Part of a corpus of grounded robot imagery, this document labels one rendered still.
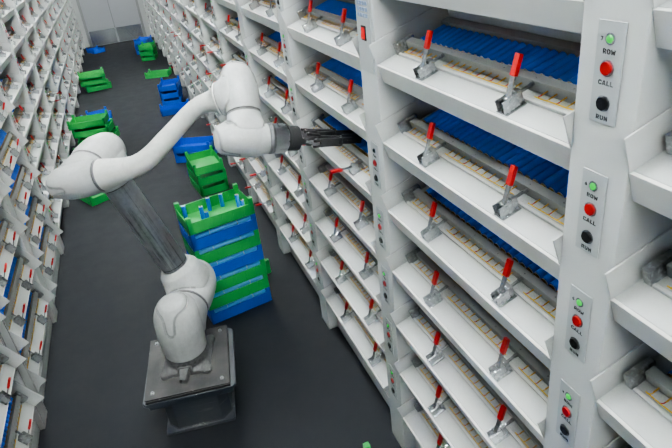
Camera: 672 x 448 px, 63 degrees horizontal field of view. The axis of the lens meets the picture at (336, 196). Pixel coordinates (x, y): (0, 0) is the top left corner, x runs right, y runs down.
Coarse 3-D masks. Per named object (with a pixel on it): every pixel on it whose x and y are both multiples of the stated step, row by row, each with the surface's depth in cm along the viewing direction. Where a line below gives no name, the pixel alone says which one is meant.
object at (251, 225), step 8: (240, 224) 243; (248, 224) 245; (256, 224) 247; (184, 232) 243; (216, 232) 238; (224, 232) 241; (232, 232) 243; (240, 232) 245; (192, 240) 234; (200, 240) 236; (208, 240) 238; (216, 240) 240; (224, 240) 242; (192, 248) 238; (200, 248) 237
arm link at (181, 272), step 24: (96, 144) 176; (120, 144) 185; (120, 192) 185; (144, 216) 191; (144, 240) 194; (168, 240) 198; (168, 264) 199; (192, 264) 204; (168, 288) 202; (192, 288) 202
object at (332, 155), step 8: (312, 112) 200; (320, 112) 201; (304, 120) 200; (312, 120) 199; (312, 128) 200; (320, 152) 188; (328, 152) 181; (336, 152) 178; (344, 152) 176; (328, 160) 182; (336, 160) 174; (344, 160) 172; (336, 168) 177; (344, 176) 172; (352, 176) 163; (360, 176) 161; (368, 176) 159; (352, 184) 167; (360, 184) 157; (368, 184) 148; (360, 192) 162; (368, 192) 152
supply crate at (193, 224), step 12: (228, 192) 257; (240, 192) 254; (192, 204) 250; (204, 204) 253; (216, 204) 256; (228, 204) 255; (252, 204) 243; (180, 216) 239; (192, 216) 248; (216, 216) 236; (228, 216) 239; (240, 216) 242; (192, 228) 232; (204, 228) 235
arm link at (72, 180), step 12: (72, 156) 170; (84, 156) 169; (96, 156) 172; (60, 168) 167; (72, 168) 164; (84, 168) 163; (48, 180) 166; (60, 180) 164; (72, 180) 163; (84, 180) 163; (48, 192) 168; (60, 192) 166; (72, 192) 165; (84, 192) 165; (96, 192) 166
